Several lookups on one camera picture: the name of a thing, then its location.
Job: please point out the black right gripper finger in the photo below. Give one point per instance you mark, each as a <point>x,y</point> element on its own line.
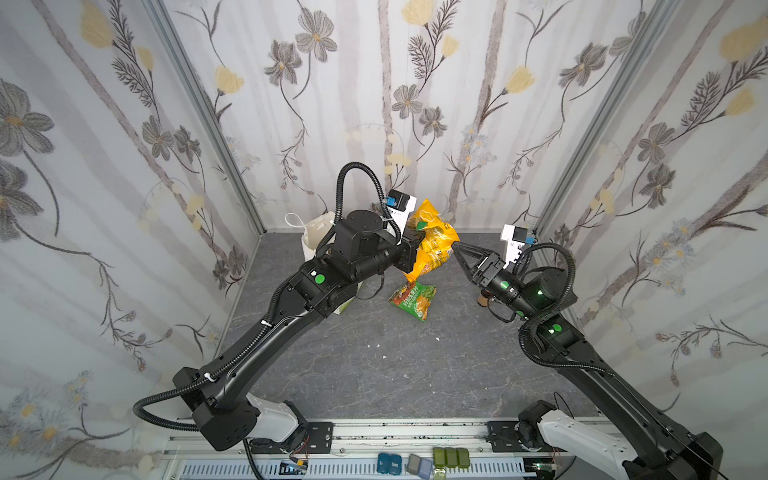
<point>475,252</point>
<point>470,267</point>

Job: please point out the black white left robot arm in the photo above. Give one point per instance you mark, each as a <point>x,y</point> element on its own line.
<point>355,249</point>

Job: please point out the white floral paper bag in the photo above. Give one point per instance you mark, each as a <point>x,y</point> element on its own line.
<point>318,234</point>

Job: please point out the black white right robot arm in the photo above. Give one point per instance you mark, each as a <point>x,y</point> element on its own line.
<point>652,445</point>

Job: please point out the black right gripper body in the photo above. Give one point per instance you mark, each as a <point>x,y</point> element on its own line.
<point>489,271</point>

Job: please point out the yellow snack bag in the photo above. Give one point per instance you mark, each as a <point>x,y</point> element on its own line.
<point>436,247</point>

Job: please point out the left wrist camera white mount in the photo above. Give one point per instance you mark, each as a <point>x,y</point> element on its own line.
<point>400,205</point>

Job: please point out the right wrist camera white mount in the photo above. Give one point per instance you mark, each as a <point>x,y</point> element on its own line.
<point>515,239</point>

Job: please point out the grey blue case on rail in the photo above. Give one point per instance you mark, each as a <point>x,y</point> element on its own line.
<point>419,466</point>

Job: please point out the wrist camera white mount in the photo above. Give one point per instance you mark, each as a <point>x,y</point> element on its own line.
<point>400,205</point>
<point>515,239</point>

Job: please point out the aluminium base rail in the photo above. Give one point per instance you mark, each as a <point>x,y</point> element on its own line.
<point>357,443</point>

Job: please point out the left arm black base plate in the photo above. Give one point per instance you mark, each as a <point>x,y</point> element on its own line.
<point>312,438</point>

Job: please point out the green corn chips packet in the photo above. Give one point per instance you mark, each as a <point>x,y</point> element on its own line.
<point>414,298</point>

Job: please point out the small brown orange-capped bottle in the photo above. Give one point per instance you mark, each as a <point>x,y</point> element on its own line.
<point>483,298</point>

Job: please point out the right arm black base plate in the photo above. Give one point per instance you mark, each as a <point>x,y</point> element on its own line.
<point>512,436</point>

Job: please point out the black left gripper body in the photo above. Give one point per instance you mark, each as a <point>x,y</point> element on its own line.
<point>411,251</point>

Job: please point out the green case on rail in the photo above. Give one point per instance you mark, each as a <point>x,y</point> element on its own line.
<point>451,458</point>

